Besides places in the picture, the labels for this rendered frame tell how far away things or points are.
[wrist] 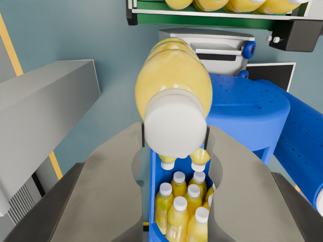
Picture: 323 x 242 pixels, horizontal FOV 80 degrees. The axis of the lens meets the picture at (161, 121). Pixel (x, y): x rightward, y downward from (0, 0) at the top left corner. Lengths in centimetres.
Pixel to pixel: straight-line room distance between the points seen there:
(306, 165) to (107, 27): 139
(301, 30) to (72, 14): 139
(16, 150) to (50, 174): 154
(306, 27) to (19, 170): 100
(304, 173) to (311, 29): 51
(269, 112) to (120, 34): 131
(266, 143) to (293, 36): 29
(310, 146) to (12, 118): 111
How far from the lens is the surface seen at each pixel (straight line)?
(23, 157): 94
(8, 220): 227
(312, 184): 88
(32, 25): 179
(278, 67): 157
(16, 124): 91
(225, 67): 61
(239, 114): 34
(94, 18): 159
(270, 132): 38
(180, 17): 60
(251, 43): 57
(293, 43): 58
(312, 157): 90
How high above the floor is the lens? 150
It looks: 62 degrees down
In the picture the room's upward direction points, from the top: 176 degrees counter-clockwise
